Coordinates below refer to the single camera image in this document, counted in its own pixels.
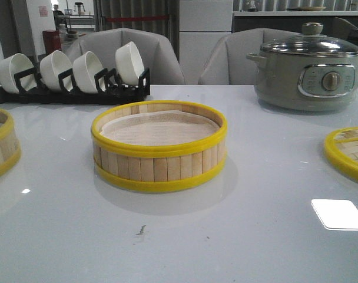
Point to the woven bamboo steamer lid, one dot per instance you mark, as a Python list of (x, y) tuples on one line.
[(341, 150)]

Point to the bamboo steamer tray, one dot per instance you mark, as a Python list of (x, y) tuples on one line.
[(159, 168), (10, 150)]

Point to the white liner in centre tray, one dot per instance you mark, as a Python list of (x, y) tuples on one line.
[(162, 128)]

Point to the grey chair left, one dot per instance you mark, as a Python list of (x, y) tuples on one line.
[(155, 50)]

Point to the grey chair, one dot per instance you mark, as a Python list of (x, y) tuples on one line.
[(155, 50), (228, 63)]

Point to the black bowl rack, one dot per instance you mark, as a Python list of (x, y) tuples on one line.
[(110, 90)]

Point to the white bowl right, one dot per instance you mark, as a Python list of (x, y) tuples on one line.
[(129, 63)]

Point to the white bowl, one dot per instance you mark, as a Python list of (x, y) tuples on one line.
[(51, 66), (129, 63), (9, 67), (85, 68)]

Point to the grey chair right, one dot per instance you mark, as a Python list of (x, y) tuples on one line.
[(228, 63)]

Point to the white cabinet background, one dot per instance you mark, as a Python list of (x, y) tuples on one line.
[(201, 25)]

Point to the grey electric cooking pot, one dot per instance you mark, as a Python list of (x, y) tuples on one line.
[(306, 83)]

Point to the red cylinder bin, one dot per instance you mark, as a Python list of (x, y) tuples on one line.
[(52, 41)]

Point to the glass pot lid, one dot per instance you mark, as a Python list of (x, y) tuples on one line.
[(311, 42)]

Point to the white bowl far left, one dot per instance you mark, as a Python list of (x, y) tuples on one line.
[(9, 67)]

